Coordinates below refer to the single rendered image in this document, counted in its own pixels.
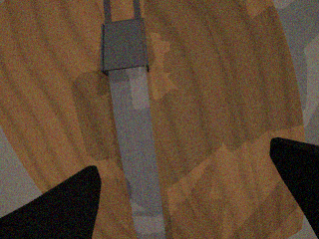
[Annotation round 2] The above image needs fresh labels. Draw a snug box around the brown wooden board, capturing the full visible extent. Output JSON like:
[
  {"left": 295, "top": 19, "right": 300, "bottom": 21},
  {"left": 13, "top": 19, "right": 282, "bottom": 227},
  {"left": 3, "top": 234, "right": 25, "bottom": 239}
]
[{"left": 0, "top": 0, "right": 306, "bottom": 239}]

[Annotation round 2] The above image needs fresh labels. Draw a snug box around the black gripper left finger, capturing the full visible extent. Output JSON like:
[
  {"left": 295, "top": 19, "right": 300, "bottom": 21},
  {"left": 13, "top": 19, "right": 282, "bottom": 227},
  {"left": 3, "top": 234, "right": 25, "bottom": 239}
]
[{"left": 0, "top": 164, "right": 101, "bottom": 239}]

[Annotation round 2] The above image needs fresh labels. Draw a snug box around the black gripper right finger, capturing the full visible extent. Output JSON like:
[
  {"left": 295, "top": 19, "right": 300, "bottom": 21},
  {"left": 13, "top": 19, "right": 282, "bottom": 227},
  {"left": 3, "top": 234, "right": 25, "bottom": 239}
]
[{"left": 270, "top": 136, "right": 319, "bottom": 239}]

